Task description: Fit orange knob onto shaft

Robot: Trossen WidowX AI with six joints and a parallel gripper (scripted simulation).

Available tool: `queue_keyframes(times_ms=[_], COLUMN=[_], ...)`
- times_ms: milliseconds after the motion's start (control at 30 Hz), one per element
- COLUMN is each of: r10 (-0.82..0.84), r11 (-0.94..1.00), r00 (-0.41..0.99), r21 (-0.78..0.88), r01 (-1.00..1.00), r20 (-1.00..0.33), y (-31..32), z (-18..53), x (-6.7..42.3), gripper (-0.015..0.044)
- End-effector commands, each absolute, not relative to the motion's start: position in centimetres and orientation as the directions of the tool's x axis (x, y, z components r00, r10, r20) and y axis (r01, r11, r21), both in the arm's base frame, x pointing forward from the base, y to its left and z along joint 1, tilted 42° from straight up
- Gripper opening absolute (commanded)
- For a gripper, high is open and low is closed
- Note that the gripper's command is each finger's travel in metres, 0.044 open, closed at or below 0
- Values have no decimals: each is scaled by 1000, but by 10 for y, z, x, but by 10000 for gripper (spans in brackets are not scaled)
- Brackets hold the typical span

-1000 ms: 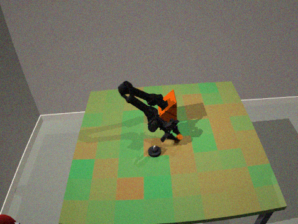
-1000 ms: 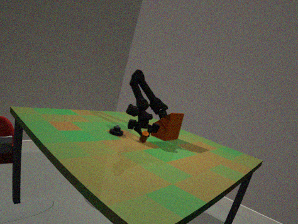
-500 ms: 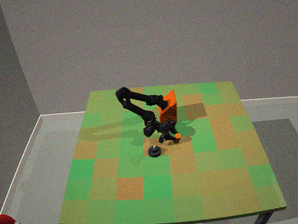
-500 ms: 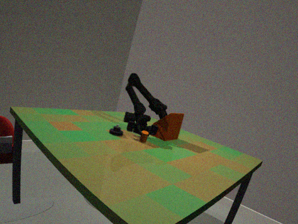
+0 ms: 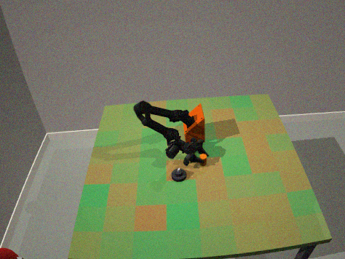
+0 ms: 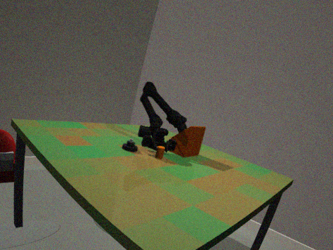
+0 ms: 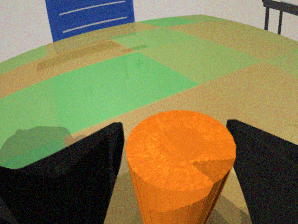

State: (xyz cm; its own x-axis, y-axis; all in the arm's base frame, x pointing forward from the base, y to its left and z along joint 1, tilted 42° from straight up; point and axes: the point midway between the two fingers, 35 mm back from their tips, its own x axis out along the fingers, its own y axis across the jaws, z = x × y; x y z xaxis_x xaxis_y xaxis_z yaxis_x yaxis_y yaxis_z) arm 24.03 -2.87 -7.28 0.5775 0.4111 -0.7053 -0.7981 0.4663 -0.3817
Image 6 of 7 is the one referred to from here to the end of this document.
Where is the dark grey round pedestal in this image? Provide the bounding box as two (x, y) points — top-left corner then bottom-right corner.
(122, 139), (138, 152)

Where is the orange knob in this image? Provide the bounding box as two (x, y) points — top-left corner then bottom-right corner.
(155, 146), (165, 159)

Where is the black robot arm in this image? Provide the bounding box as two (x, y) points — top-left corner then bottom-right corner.
(138, 82), (187, 140)

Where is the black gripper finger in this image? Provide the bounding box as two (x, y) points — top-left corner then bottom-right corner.
(148, 138), (157, 151)
(164, 140), (171, 152)

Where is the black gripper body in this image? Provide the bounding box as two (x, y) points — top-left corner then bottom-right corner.
(141, 135), (177, 151)

